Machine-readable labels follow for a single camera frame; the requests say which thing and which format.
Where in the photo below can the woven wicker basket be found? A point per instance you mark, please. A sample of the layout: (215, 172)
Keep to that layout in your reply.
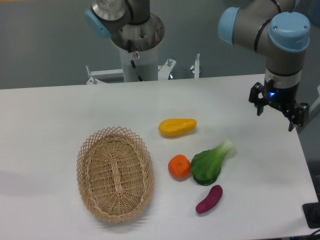
(115, 174)

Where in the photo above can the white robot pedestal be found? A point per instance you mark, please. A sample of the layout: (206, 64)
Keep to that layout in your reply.
(138, 49)

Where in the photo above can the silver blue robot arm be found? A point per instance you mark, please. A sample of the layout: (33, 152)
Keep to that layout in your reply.
(270, 28)

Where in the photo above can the yellow papaya half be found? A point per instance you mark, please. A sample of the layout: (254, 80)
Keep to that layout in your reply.
(176, 127)

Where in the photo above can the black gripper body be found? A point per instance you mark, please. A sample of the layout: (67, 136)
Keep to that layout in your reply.
(281, 89)

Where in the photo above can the black device at table edge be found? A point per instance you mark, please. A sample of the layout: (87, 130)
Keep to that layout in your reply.
(312, 214)

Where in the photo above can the green bok choy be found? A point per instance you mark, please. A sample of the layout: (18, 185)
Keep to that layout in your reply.
(207, 165)

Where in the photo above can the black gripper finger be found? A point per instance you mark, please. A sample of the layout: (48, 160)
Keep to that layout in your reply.
(298, 115)
(257, 98)

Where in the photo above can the purple sweet potato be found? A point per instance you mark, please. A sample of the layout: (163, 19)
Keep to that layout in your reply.
(211, 200)

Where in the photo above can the white metal base frame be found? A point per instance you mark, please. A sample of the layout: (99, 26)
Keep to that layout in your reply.
(165, 72)

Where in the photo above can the orange tangerine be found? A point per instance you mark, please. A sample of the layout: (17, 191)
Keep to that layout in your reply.
(179, 167)

